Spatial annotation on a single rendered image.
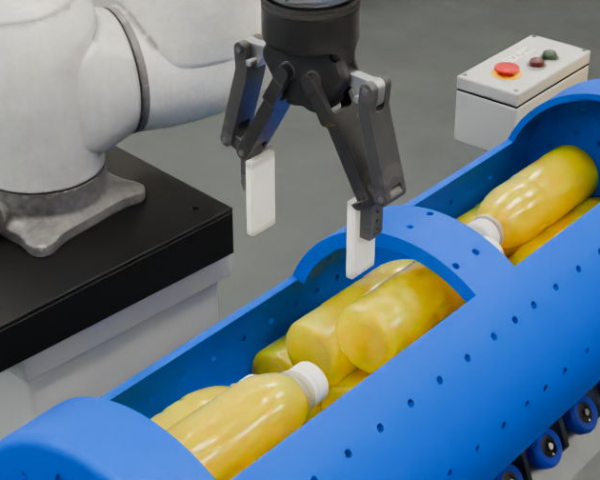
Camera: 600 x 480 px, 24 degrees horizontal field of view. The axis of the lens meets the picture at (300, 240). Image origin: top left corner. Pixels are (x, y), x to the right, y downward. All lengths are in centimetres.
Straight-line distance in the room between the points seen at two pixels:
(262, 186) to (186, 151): 304
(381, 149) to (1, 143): 65
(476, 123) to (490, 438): 80
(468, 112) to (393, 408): 88
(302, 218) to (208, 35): 224
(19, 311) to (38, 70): 26
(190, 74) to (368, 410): 61
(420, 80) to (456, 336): 348
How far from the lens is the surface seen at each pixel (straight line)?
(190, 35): 161
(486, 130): 197
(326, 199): 392
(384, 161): 105
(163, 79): 162
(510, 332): 127
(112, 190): 169
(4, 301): 155
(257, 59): 110
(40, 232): 162
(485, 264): 129
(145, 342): 171
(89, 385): 167
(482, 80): 195
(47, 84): 156
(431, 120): 440
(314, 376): 120
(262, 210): 116
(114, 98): 160
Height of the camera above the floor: 188
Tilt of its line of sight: 30 degrees down
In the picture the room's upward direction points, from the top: straight up
